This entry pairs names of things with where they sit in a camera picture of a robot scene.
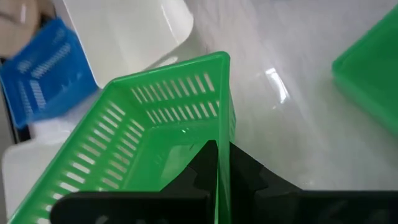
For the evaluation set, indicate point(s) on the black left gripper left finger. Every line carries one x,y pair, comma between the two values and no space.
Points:
140,208

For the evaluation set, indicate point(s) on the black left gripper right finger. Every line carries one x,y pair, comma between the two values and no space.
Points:
280,205

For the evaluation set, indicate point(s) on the green slotted plastic basket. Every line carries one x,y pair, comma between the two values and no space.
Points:
140,146
373,68

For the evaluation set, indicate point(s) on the blue slotted plastic basket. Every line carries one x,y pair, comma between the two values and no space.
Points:
56,87

